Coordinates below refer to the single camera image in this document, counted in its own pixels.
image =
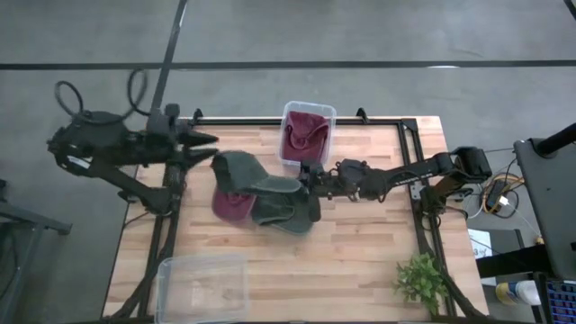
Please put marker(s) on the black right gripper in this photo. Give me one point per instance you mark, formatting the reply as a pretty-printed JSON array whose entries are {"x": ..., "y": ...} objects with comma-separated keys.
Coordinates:
[{"x": 335, "y": 184}]

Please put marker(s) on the grey monitor back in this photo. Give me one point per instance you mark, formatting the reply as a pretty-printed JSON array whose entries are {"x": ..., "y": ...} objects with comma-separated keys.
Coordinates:
[{"x": 549, "y": 202}]

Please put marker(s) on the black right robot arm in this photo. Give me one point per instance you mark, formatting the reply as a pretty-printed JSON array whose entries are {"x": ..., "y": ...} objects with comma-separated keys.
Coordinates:
[{"x": 405, "y": 173}]

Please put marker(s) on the white yellow spray bottle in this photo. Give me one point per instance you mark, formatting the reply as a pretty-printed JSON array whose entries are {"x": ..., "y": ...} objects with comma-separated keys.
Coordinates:
[{"x": 522, "y": 292}]

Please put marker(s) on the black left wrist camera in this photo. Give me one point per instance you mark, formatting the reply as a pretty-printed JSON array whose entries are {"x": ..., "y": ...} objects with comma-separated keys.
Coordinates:
[{"x": 164, "y": 119}]

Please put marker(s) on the clear plastic storage bin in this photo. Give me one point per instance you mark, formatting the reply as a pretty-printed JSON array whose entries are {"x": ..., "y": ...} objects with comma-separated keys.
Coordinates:
[
  {"x": 202, "y": 292},
  {"x": 310, "y": 106}
]

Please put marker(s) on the black power adapter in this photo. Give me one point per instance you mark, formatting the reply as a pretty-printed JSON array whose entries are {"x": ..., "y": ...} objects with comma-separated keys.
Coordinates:
[{"x": 495, "y": 193}]

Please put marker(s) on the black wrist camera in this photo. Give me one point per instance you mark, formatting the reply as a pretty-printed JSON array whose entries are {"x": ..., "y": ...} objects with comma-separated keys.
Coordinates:
[
  {"x": 164, "y": 119},
  {"x": 351, "y": 170}
]

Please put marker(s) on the white paper sheet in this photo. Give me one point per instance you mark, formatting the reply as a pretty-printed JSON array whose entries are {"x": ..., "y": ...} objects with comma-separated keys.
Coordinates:
[{"x": 479, "y": 243}]

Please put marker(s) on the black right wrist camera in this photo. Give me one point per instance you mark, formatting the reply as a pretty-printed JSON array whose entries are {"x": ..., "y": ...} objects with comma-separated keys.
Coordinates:
[{"x": 351, "y": 170}]

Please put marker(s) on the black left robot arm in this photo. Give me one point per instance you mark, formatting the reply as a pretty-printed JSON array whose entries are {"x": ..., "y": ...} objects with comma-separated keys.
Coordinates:
[{"x": 112, "y": 177}]

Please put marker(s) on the green artificial plant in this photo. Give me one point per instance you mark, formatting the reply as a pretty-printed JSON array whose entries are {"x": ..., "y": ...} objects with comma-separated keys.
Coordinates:
[{"x": 420, "y": 279}]

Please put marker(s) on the grey metal stand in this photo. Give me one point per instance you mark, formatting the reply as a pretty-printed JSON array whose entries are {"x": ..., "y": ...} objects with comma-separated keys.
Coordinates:
[{"x": 36, "y": 220}]

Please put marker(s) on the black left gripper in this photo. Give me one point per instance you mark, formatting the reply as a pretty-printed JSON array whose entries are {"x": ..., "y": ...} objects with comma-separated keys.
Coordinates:
[{"x": 177, "y": 146}]

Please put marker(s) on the black aluminium table frame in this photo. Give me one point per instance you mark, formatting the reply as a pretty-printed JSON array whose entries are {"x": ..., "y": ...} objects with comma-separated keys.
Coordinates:
[{"x": 252, "y": 121}]

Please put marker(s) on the blue backlit keyboard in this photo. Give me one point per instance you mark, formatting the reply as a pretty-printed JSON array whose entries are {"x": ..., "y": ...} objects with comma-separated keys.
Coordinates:
[{"x": 560, "y": 301}]

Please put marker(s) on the dark green cap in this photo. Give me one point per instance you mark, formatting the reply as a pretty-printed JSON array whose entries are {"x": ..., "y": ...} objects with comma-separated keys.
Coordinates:
[
  {"x": 283, "y": 211},
  {"x": 243, "y": 171}
]

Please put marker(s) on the black shelf board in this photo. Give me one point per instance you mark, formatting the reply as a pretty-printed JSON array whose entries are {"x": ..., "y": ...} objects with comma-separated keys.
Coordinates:
[{"x": 508, "y": 263}]

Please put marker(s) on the maroon cap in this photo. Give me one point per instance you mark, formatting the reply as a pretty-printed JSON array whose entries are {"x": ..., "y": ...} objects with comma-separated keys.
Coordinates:
[
  {"x": 315, "y": 148},
  {"x": 306, "y": 118},
  {"x": 229, "y": 207}
]

